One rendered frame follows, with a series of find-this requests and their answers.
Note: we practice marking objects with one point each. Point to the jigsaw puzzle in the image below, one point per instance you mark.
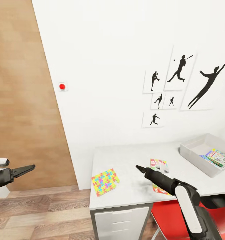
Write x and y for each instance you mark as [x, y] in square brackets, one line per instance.
[104, 182]

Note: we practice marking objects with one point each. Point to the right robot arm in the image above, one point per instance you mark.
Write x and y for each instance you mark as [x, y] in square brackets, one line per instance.
[197, 219]

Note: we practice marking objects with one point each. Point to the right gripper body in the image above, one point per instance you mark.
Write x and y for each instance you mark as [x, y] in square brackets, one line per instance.
[155, 176]

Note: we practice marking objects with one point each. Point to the desk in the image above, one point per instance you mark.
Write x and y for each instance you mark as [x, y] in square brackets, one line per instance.
[122, 213]

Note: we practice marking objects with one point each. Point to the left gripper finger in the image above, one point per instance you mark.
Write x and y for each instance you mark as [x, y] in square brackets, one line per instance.
[23, 173]
[18, 171]

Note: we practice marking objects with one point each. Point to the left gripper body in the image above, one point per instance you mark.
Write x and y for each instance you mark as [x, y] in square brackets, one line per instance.
[5, 177]

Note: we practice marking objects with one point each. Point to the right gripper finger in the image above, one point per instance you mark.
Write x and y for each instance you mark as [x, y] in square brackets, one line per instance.
[142, 169]

